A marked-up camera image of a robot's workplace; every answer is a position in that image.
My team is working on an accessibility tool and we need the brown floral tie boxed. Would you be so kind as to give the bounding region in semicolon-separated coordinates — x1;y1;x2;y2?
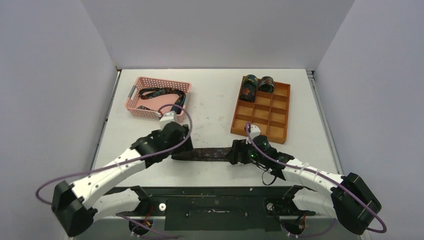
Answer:
171;147;233;162

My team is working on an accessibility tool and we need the dark patterned tie in basket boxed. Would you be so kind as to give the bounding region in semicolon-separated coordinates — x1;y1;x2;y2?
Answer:
137;87;187;115

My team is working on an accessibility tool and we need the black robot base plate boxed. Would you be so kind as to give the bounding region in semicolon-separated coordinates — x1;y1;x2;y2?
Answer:
93;186;318;232

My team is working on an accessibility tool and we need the rolled dark floral tie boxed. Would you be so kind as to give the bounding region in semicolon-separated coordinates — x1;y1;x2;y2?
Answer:
238;74;259;103

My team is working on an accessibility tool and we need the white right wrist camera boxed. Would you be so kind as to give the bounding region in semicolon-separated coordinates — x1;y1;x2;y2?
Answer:
247;124;261;139

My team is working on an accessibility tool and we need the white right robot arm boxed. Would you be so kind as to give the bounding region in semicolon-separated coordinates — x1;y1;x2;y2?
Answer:
225;135;387;235

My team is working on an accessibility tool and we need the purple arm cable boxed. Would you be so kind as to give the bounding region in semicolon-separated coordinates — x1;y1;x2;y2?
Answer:
244;121;388;238
35;103;194;239

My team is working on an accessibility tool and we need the rolled dark grey tie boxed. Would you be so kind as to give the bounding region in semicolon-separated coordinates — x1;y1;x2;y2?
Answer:
257;76;275;93

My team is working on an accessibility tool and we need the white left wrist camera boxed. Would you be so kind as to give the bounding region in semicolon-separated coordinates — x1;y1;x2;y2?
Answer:
159;111;177;126

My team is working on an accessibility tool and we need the pink perforated plastic basket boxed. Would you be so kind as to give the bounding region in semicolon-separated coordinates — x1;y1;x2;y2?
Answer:
124;76;192;122

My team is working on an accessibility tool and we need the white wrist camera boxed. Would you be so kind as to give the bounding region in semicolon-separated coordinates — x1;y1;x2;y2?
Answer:
247;124;261;139
159;111;177;126

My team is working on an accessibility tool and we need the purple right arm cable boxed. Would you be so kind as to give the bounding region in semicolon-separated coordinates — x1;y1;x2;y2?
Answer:
244;121;388;238

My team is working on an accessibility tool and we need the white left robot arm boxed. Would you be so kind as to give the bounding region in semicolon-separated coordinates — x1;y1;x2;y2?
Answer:
51;121;193;237

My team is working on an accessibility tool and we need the wooden compartment tray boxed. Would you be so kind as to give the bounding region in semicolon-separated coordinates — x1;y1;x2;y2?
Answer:
230;75;291;144

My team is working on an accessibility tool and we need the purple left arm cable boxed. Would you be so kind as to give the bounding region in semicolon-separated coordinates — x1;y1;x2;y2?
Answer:
35;103;194;239

